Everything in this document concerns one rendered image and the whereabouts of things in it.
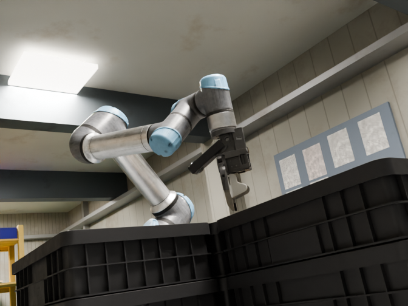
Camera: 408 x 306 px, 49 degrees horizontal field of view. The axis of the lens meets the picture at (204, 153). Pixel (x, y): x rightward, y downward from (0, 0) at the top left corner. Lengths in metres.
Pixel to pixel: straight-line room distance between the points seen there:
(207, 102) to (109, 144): 0.32
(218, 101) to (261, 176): 3.58
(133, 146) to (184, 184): 4.62
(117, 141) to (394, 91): 2.89
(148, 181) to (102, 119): 0.27
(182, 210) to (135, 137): 0.48
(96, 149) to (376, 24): 3.11
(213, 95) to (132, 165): 0.49
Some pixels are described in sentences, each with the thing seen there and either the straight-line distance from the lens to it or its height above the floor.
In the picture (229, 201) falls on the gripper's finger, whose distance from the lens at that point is 1.14.
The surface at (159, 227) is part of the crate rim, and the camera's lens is 0.85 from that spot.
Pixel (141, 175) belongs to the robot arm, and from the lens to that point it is 1.58.
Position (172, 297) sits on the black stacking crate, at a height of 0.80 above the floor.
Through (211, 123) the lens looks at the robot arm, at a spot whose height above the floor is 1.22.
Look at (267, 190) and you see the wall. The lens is 4.68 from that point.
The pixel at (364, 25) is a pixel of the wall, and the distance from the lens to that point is 4.16.
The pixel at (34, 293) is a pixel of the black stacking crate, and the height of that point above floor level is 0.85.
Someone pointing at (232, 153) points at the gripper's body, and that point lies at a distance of 1.16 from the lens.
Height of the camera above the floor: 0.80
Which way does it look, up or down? 17 degrees up
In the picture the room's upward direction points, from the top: 10 degrees counter-clockwise
